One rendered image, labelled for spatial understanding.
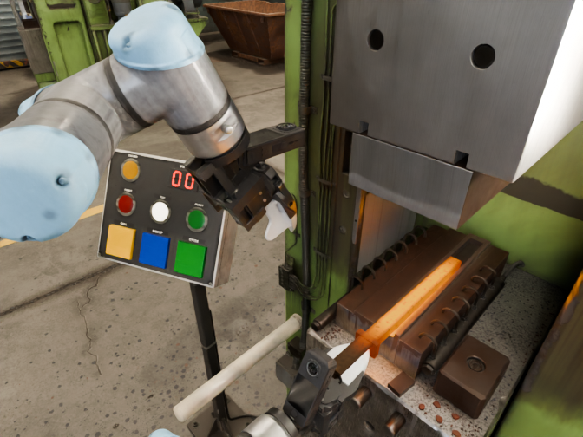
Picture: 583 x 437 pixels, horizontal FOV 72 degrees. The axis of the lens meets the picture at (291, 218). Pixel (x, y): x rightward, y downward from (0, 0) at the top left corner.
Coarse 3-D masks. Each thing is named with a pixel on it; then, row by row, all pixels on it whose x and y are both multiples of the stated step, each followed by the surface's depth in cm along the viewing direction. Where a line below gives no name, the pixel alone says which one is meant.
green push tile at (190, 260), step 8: (184, 248) 93; (192, 248) 92; (200, 248) 92; (176, 256) 94; (184, 256) 93; (192, 256) 92; (200, 256) 92; (176, 264) 94; (184, 264) 93; (192, 264) 93; (200, 264) 92; (184, 272) 93; (192, 272) 93; (200, 272) 92
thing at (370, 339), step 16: (432, 272) 89; (448, 272) 89; (416, 288) 84; (432, 288) 84; (400, 304) 80; (416, 304) 80; (384, 320) 76; (400, 320) 77; (368, 336) 72; (384, 336) 74; (352, 352) 69; (336, 368) 66
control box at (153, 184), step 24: (120, 168) 98; (144, 168) 96; (168, 168) 94; (120, 192) 99; (144, 192) 97; (168, 192) 95; (192, 192) 93; (120, 216) 99; (144, 216) 97; (168, 216) 95; (216, 216) 91; (192, 240) 93; (216, 240) 91; (144, 264) 97; (168, 264) 95; (216, 264) 92
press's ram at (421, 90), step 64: (384, 0) 52; (448, 0) 46; (512, 0) 42; (576, 0) 38; (384, 64) 55; (448, 64) 49; (512, 64) 44; (576, 64) 49; (384, 128) 60; (448, 128) 53; (512, 128) 47
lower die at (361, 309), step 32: (416, 256) 99; (448, 256) 95; (480, 256) 97; (384, 288) 88; (448, 288) 88; (480, 288) 89; (352, 320) 84; (416, 320) 80; (448, 320) 80; (384, 352) 81; (416, 352) 74
